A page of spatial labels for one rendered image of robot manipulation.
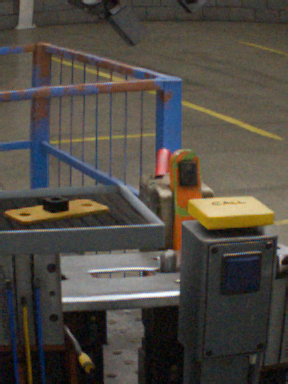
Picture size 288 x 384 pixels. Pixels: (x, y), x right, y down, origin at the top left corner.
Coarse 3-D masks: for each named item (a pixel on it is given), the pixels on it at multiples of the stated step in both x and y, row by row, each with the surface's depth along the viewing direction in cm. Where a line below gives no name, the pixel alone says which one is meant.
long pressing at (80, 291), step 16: (64, 256) 141; (80, 256) 141; (96, 256) 141; (112, 256) 141; (128, 256) 141; (144, 256) 141; (64, 272) 134; (80, 272) 135; (96, 272) 136; (112, 272) 136; (176, 272) 135; (64, 288) 128; (80, 288) 129; (96, 288) 129; (112, 288) 129; (128, 288) 129; (144, 288) 129; (160, 288) 129; (176, 288) 129; (64, 304) 124; (80, 304) 124; (96, 304) 125; (112, 304) 125; (128, 304) 126; (144, 304) 126; (160, 304) 127; (176, 304) 127
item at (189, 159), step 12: (180, 156) 148; (192, 156) 148; (180, 168) 147; (192, 168) 148; (180, 180) 148; (192, 180) 148; (180, 192) 148; (192, 192) 148; (180, 204) 148; (180, 216) 148; (192, 216) 148; (180, 228) 148; (180, 240) 148
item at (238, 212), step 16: (192, 208) 100; (208, 208) 99; (224, 208) 99; (240, 208) 99; (256, 208) 99; (208, 224) 96; (224, 224) 97; (240, 224) 97; (256, 224) 98; (272, 224) 98
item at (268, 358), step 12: (276, 288) 117; (276, 300) 117; (276, 312) 118; (276, 324) 118; (276, 336) 118; (276, 348) 119; (264, 360) 119; (276, 360) 119; (264, 372) 120; (276, 372) 121
